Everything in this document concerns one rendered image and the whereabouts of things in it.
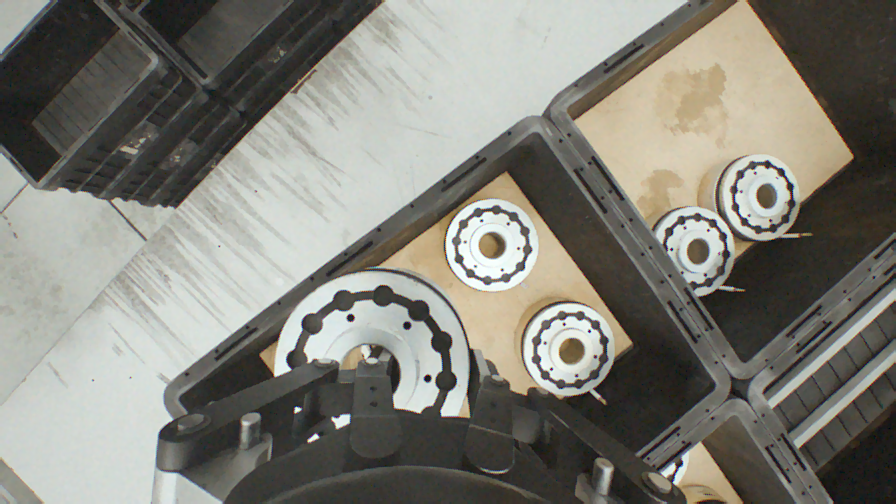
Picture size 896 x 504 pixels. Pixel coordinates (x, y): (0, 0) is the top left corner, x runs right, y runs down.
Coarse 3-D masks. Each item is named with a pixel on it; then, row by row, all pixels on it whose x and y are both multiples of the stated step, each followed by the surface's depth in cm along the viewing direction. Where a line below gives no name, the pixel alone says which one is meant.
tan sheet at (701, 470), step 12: (696, 456) 32; (708, 456) 32; (696, 468) 32; (708, 468) 32; (684, 480) 32; (696, 480) 32; (708, 480) 32; (720, 480) 32; (720, 492) 32; (732, 492) 32
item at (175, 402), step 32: (512, 128) 21; (544, 128) 22; (480, 160) 22; (576, 160) 22; (448, 192) 21; (384, 224) 21; (608, 224) 22; (352, 256) 23; (640, 256) 22; (256, 320) 21; (672, 320) 22; (224, 352) 22; (704, 352) 22; (192, 384) 21; (672, 416) 22; (704, 416) 22; (640, 448) 22
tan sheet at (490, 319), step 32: (480, 192) 31; (512, 192) 32; (448, 224) 31; (544, 224) 32; (416, 256) 31; (544, 256) 32; (448, 288) 31; (512, 288) 31; (544, 288) 32; (576, 288) 32; (480, 320) 31; (512, 320) 31; (608, 320) 32; (512, 352) 31; (512, 384) 31
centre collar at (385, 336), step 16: (352, 336) 13; (368, 336) 13; (384, 336) 13; (400, 336) 13; (336, 352) 13; (400, 352) 13; (400, 368) 13; (416, 368) 13; (400, 384) 13; (416, 384) 13; (400, 400) 13
